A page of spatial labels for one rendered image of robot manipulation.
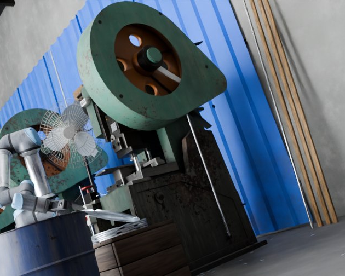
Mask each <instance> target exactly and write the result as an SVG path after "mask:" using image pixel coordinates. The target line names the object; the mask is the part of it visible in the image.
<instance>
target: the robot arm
mask: <svg viewBox="0 0 345 276"><path fill-rule="evenodd" d="M41 144H42V142H41V139H40V137H39V135H38V133H37V132H36V131H35V129H34V128H31V127H30V128H26V129H22V130H19V131H16V132H14V133H11V134H7V135H5V136H4V137H2V138H1V139H0V208H2V207H4V206H7V205H10V204H12V205H11V206H12V208H15V209H17V210H15V211H14V221H15V223H16V227H17V228H19V227H22V226H25V225H29V224H31V223H35V222H38V221H41V220H45V219H49V218H52V217H56V216H60V215H64V214H69V213H70V212H69V208H70V207H71V208H72V209H73V210H79V211H82V210H85V209H86V208H84V207H83V206H81V205H80V204H78V203H77V202H75V201H72V200H65V199H63V200H60V198H58V197H56V195H55V194H53V193H52V192H51V189H50V186H49V183H48V180H47V177H46V174H45V171H44V168H43V164H42V161H41V158H40V156H39V150H40V145H41ZM15 153H19V155H20V156H22V157H23V158H24V161H25V164H26V167H27V170H28V173H29V176H30V179H31V181H30V180H24V181H23V182H21V184H20V185H19V186H17V187H14V188H10V160H11V159H12V157H13V154H15ZM34 193H35V194H36V196H34Z"/></svg>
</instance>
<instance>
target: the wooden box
mask: <svg viewBox="0 0 345 276"><path fill-rule="evenodd" d="M172 222H174V220H173V218H172V219H169V220H166V221H163V222H160V223H156V224H154V225H151V226H148V227H144V228H141V229H138V230H135V231H132V232H129V233H126V234H122V235H119V236H116V237H113V238H110V239H107V240H104V241H102V242H99V243H97V244H94V245H93V248H94V249H95V256H96V260H97V265H98V268H99V272H100V276H192V275H191V272H190V270H189V266H186V265H188V263H187V260H186V257H185V253H184V251H183V248H182V245H181V244H179V243H181V242H180V238H179V235H178V233H177V230H176V227H175V224H174V223H172ZM169 223H171V224H169ZM167 224H169V225H167ZM163 225H166V226H163ZM161 226H163V227H161ZM158 227H159V228H158ZM155 228H156V229H155ZM152 229H153V230H152ZM150 230H151V231H150ZM177 244H178V245H177Z"/></svg>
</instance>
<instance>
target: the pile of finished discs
mask: <svg viewBox="0 0 345 276"><path fill-rule="evenodd" d="M144 227H148V223H147V220H146V218H144V219H142V220H137V221H134V222H131V223H127V224H125V225H123V226H121V227H116V228H113V229H109V230H107V231H104V232H101V233H99V234H96V235H94V236H91V239H92V242H93V245H94V244H97V243H99V242H102V241H104V240H107V239H110V238H113V237H116V236H119V235H122V234H126V233H129V232H132V231H135V230H137V229H141V228H144Z"/></svg>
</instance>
